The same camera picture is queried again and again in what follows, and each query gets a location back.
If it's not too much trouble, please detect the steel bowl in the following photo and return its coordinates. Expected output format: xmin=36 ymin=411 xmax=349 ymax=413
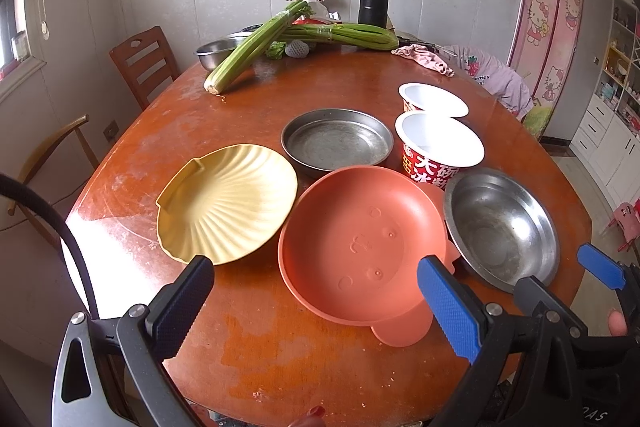
xmin=444 ymin=168 xmax=560 ymax=294

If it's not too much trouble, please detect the instant noodle bowl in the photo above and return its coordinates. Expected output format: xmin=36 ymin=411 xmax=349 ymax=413
xmin=398 ymin=82 xmax=469 ymax=118
xmin=395 ymin=110 xmax=485 ymax=190

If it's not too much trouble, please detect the orange bear-face plate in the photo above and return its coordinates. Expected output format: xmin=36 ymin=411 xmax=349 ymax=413
xmin=278 ymin=166 xmax=460 ymax=348

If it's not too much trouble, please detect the yellow shell-shaped plate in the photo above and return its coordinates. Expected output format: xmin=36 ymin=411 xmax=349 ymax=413
xmin=156 ymin=144 xmax=298 ymax=265

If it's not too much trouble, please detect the steel pan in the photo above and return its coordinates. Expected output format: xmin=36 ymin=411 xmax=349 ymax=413
xmin=281 ymin=108 xmax=394 ymax=179

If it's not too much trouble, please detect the person's right hand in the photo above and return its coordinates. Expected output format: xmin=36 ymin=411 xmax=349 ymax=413
xmin=608 ymin=310 xmax=628 ymax=336

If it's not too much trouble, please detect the person's left hand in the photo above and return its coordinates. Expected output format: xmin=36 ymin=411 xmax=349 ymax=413
xmin=288 ymin=405 xmax=326 ymax=427

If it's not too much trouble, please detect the pink toy chair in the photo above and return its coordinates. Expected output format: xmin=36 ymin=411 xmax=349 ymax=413
xmin=604 ymin=200 xmax=640 ymax=257

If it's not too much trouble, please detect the white shelf cabinet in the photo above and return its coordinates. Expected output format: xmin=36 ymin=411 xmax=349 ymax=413
xmin=570 ymin=0 xmax=639 ymax=208

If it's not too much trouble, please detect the curved-back wooden chair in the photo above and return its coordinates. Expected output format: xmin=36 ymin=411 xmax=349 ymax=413
xmin=6 ymin=114 xmax=100 ymax=251

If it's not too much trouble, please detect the pink crumpled cloth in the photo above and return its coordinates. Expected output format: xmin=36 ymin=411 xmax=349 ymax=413
xmin=392 ymin=44 xmax=454 ymax=78

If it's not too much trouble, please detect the rear celery bunch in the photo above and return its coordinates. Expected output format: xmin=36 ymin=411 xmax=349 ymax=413
xmin=276 ymin=23 xmax=399 ymax=51

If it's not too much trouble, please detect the celery bunch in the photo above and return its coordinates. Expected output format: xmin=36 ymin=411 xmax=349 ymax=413
xmin=276 ymin=23 xmax=399 ymax=51
xmin=203 ymin=0 xmax=311 ymax=95

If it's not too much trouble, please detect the brown slatted wooden chair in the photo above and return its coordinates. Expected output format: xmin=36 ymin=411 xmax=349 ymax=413
xmin=110 ymin=26 xmax=180 ymax=110

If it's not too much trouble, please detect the large steel basin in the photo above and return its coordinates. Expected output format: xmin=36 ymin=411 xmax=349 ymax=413
xmin=195 ymin=31 xmax=250 ymax=72

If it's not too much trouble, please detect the white foam-net fruit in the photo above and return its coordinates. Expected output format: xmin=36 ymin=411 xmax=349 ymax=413
xmin=284 ymin=39 xmax=310 ymax=60

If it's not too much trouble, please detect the front celery bunch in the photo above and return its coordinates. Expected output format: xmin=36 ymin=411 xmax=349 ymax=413
xmin=203 ymin=0 xmax=311 ymax=95

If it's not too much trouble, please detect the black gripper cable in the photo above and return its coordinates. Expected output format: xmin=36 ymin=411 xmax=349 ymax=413
xmin=0 ymin=172 xmax=100 ymax=320

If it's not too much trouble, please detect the Hello Kitty wall hanging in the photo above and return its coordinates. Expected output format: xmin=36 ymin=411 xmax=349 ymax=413
xmin=511 ymin=0 xmax=584 ymax=139

